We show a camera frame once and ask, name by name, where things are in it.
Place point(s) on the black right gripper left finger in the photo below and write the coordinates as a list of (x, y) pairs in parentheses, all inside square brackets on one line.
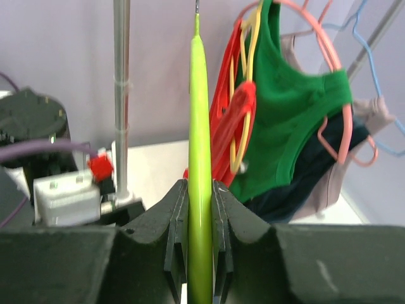
[(136, 263)]

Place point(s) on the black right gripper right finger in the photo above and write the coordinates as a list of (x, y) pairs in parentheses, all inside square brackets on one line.
[(256, 262)]

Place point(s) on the lime green hanger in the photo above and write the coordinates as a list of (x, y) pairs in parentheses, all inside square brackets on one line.
[(200, 248)]

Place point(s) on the red tank top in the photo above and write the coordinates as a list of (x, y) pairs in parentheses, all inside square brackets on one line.
[(222, 119)]

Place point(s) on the yellow plastic hanger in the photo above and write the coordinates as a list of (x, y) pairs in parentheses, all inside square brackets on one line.
[(243, 96)]

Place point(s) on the pink plastic hanger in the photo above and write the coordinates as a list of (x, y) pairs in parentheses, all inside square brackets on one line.
[(332, 79)]

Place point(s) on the dark grey-blue tank top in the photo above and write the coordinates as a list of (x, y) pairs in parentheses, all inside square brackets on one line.
[(316, 185)]

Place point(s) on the green tank top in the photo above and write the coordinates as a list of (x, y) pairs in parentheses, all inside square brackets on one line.
[(294, 111)]

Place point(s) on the silver clothes rack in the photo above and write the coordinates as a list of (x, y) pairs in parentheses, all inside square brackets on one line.
[(121, 19)]

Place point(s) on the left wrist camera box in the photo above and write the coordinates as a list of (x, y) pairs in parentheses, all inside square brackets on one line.
[(62, 194)]

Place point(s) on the pink wire hanger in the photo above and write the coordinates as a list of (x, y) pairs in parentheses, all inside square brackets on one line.
[(318, 8)]

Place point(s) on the light blue wire hanger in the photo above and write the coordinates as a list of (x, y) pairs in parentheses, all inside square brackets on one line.
[(369, 45)]

